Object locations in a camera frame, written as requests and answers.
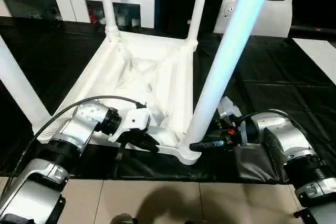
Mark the grey left robot foot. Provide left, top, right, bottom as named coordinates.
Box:
left=109, top=214, right=136, bottom=224

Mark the white plastic bag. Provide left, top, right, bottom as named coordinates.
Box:
left=213, top=0, right=293, bottom=38

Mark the black work mat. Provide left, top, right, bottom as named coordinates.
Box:
left=0, top=17, right=336, bottom=184

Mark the flat white board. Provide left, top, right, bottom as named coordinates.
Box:
left=293, top=38, right=336, bottom=86

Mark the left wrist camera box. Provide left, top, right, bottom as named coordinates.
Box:
left=109, top=106, right=153, bottom=143

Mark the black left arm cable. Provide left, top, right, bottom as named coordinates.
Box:
left=0, top=95, right=145, bottom=193

